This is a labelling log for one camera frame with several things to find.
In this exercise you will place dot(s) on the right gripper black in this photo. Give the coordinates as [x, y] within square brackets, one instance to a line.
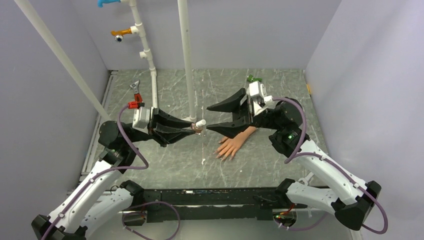
[230, 129]

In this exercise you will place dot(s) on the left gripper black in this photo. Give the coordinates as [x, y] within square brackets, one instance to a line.
[164, 134]

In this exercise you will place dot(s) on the white nail polish cap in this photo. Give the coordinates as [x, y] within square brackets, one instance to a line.
[200, 124]

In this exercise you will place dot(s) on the glitter nail polish bottle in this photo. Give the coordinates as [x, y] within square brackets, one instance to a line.
[197, 130]

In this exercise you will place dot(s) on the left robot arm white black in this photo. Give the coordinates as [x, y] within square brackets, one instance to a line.
[84, 211]

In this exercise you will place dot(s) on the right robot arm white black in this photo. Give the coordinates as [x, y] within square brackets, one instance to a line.
[347, 197]

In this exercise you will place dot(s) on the mannequin hand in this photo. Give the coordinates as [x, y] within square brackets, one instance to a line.
[230, 146]

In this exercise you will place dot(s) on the red adjustable wrench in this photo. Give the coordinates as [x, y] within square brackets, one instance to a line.
[135, 88]

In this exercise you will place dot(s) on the green toy flashlight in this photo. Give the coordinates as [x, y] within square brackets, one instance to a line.
[250, 78]

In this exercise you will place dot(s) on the orange faucet valve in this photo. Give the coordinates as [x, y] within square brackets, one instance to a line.
[119, 35]

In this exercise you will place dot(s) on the blue faucet valve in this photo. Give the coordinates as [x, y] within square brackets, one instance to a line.
[101, 3]

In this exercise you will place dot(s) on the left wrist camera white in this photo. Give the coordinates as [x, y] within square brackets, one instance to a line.
[141, 115]

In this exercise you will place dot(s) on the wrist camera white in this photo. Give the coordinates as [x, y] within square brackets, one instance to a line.
[141, 115]
[257, 98]

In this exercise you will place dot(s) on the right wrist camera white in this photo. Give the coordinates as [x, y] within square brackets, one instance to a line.
[257, 98]

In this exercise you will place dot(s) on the white PVC pipe frame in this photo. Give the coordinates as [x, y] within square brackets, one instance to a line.
[137, 29]

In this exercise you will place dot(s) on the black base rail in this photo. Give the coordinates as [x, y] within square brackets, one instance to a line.
[258, 203]

